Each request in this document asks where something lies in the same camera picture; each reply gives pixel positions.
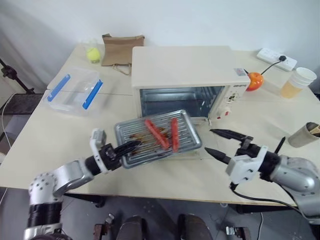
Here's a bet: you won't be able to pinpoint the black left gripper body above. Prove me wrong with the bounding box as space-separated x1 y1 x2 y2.
98 143 124 171

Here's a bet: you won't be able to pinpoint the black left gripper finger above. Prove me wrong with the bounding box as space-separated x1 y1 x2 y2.
113 139 143 152
116 145 141 159

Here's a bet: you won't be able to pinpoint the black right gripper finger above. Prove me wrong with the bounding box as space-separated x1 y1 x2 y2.
204 146 233 165
209 128 248 142

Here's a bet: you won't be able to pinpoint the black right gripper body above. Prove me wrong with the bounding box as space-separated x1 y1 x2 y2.
234 136 262 159

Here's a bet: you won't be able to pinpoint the ribbed metal baking tray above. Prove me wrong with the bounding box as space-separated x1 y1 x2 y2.
114 108 203 169

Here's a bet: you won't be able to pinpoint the white oven knob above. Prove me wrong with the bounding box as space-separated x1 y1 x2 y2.
219 104 233 119

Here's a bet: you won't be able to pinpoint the long red sausage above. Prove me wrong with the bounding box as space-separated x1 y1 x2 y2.
144 118 170 150

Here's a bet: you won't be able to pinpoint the short red sausage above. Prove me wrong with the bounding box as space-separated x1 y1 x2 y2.
170 117 181 152

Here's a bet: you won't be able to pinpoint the cream toaster oven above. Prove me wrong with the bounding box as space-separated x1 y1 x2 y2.
131 45 252 126

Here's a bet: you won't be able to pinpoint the thin black pointed stick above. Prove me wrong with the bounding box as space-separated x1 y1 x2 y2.
273 136 287 155

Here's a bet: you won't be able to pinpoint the grey metal cup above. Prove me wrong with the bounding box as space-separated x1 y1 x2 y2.
287 121 320 148

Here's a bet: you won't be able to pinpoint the red orange toy apple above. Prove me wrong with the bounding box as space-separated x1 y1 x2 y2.
245 70 265 93

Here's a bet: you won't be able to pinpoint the blue box clip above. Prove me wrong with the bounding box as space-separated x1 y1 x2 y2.
82 79 104 110
47 73 72 102

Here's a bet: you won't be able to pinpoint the metal caster wheel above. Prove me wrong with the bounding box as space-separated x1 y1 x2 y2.
224 225 252 240
93 212 116 240

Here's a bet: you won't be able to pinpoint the wooden sticks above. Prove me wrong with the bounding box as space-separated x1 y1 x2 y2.
309 123 320 138

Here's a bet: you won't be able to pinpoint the clear cup with amber liquid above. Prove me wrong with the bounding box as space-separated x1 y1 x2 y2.
280 74 305 99

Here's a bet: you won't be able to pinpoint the clear plastic storage box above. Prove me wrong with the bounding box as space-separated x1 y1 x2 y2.
42 66 104 118

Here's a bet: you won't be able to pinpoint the dark rounded shape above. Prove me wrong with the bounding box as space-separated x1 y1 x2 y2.
116 215 149 240
176 213 214 240

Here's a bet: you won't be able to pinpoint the white power strip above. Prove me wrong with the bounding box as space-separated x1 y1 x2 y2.
255 47 299 73

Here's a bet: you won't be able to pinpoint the stack of white paper cups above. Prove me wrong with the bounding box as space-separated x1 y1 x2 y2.
291 66 318 88

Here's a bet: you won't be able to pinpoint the brown paper bag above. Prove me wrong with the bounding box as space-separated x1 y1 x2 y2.
100 33 146 76

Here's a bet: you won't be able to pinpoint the yellow tennis ball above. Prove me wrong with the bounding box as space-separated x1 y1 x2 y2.
86 48 102 64

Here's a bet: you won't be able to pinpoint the black floor mat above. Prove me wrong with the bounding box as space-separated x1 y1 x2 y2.
3 92 45 116

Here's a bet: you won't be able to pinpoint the clear glass beaker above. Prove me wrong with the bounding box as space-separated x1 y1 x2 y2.
83 37 103 65

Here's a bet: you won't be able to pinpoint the black tripod stand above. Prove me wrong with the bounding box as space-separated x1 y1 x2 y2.
0 58 36 95

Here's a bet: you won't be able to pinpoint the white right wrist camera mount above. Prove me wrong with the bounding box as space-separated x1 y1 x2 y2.
224 145 269 185

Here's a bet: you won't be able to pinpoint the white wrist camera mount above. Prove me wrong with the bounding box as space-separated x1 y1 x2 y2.
224 145 269 185
89 128 110 175

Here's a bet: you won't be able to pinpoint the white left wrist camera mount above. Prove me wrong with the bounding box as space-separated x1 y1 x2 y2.
89 128 110 175

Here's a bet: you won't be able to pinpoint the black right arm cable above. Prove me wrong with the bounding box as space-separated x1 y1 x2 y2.
229 181 301 209

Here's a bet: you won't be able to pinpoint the black plug with cable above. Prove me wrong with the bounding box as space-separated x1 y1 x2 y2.
259 55 288 76

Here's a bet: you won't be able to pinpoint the thin white cable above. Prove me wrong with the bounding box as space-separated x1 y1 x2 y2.
0 94 13 151

